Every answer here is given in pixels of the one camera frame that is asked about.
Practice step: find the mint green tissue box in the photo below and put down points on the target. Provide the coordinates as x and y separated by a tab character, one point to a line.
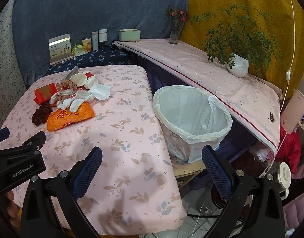
129	35

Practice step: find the pale pink dotted cloth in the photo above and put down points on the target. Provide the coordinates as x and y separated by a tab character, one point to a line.
248	99

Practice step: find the blue grey backdrop cloth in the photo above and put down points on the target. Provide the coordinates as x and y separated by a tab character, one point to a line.
35	22

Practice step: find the navy floral cloth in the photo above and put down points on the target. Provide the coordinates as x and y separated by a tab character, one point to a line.
107	55

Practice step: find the dark red scrunchie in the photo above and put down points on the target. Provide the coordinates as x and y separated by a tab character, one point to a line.
41	114

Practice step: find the glass vase pink flowers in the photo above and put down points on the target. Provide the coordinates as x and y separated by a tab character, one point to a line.
178	18

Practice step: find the red paper box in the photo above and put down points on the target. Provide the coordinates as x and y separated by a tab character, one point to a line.
44	93

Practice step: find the small orange print box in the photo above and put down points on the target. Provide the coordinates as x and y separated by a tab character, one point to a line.
87	44

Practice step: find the black clip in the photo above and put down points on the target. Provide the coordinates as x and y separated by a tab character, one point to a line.
271	117

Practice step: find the pink quilted jacket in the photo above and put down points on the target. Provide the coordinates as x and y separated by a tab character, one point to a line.
293	205

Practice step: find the white card box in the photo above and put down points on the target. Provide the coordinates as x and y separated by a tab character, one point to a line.
60	49

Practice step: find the small green white box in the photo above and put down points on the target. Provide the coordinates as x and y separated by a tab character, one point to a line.
78	50

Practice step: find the white tissue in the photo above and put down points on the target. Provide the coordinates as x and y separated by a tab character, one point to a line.
101	92

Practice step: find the white cosmetic jar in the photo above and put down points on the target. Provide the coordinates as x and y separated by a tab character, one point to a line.
102	35

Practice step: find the mustard yellow backdrop cloth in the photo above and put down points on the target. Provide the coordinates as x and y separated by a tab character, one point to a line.
268	33

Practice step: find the white cloth glove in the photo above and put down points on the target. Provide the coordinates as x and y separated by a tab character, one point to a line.
67	99

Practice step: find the white lined trash bin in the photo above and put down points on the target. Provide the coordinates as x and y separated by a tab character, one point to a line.
190	118

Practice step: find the pink white appliance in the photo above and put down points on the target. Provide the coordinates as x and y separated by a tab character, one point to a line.
292	116

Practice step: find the white cosmetic tube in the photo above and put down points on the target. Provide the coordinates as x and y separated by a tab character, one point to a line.
95	40

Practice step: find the red garment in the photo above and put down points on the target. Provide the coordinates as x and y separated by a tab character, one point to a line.
290	150

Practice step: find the green plant white pot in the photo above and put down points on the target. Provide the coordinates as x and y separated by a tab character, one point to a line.
237	65

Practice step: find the person's left hand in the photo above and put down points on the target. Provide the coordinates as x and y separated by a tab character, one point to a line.
13	210

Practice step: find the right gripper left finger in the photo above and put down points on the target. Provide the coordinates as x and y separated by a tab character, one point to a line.
39	218

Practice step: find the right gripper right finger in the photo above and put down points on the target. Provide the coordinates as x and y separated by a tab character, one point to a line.
265	217

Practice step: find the grey foil wrapper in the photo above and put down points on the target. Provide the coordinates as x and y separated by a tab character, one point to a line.
71	73

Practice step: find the orange plastic snack bag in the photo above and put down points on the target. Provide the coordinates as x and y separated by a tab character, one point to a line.
62	118

